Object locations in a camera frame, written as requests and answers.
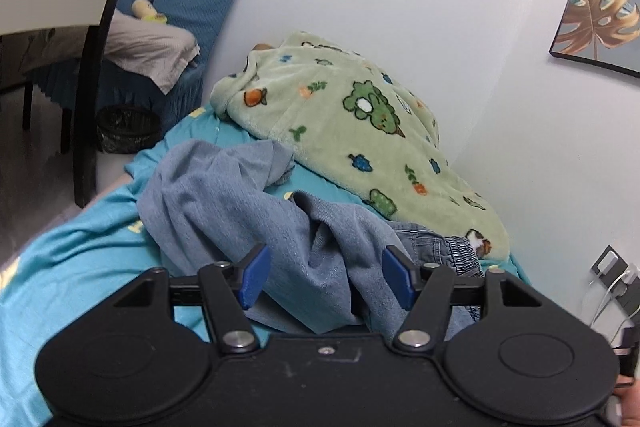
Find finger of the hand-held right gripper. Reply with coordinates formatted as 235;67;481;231
611;326;640;358

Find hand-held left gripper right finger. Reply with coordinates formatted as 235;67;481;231
382;245;543;354

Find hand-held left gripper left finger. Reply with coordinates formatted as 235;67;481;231
112;243;273;355

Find blue denim pants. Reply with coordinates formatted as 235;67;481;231
137;139;488;335

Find person's right hand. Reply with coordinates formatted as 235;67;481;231
612;374;640;427

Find green printed fleece blanket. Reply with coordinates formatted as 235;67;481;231
210;31;511;260

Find black trash bin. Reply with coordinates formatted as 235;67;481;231
95;105;163;155

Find beige cloth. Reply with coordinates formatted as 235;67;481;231
20;13;202;96

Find yellow plush toy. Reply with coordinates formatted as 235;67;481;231
131;0;168;25

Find black wall socket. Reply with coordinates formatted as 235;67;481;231
590;245;640;310

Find white cable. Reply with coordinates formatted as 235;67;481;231
589;277;636;343

